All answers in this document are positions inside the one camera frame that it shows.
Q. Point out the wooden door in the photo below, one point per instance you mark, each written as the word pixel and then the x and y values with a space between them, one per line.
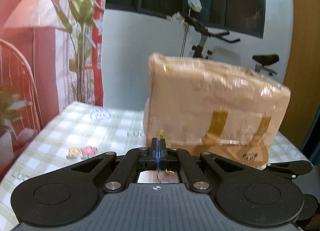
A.
pixel 302 74

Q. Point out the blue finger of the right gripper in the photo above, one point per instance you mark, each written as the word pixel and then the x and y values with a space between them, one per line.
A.
pixel 289 170

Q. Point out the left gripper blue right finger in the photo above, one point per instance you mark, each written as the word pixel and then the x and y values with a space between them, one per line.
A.
pixel 162 154

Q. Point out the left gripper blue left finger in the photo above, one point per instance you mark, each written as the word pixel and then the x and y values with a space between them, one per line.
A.
pixel 154 154

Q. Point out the metal pole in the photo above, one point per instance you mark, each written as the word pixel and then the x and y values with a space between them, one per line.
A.
pixel 186 28

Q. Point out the pink printed backdrop curtain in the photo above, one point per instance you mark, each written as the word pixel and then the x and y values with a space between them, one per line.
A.
pixel 50 57

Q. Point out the white plastic bag on pole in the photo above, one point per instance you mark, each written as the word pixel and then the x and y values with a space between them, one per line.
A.
pixel 195 5

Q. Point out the checked Lucky tablecloth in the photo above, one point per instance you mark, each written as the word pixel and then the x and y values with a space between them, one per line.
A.
pixel 82 131

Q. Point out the white crumpled cloth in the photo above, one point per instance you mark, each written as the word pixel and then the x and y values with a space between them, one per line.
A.
pixel 176 17

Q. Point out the cardboard box with plastic liner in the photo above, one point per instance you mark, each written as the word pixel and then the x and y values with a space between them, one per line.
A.
pixel 201 105

